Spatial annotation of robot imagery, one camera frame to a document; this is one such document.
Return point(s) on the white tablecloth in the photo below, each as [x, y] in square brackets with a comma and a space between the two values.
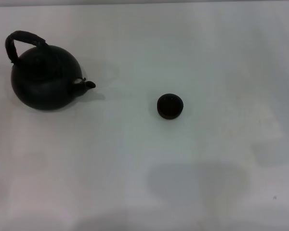
[144, 168]

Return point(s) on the small dark teacup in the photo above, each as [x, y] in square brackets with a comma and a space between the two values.
[169, 106]

